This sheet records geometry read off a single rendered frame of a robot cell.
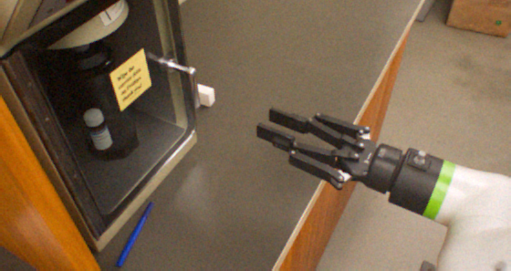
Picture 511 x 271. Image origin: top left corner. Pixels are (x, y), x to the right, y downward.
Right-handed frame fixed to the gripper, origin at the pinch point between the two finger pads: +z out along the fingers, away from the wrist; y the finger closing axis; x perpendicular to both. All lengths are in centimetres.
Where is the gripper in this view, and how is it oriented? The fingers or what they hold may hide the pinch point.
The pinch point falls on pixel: (280, 128)
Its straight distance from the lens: 74.6
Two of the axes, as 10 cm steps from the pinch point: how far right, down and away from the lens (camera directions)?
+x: 0.0, 7.0, 7.1
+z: -8.7, -3.5, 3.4
